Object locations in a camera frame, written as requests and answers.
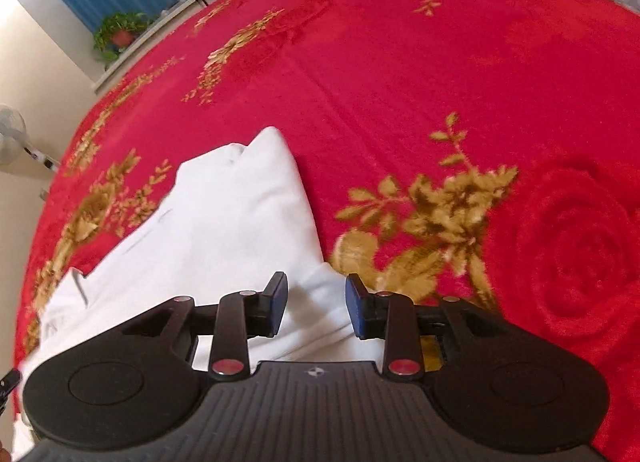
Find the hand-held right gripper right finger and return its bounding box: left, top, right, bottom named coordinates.
left=345, top=273, right=507, bottom=379

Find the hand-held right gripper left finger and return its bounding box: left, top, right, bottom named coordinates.
left=118, top=271, right=290, bottom=383

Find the red floral blanket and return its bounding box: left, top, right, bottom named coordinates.
left=12, top=0, right=640, bottom=462

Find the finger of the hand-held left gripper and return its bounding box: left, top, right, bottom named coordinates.
left=0, top=368, right=22, bottom=410

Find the potted green plant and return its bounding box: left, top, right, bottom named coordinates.
left=93, top=12, right=157, bottom=67

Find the white standing fan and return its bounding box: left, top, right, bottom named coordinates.
left=0, top=103, right=62, bottom=174

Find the white shirt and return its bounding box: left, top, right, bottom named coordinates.
left=12, top=126, right=383, bottom=458

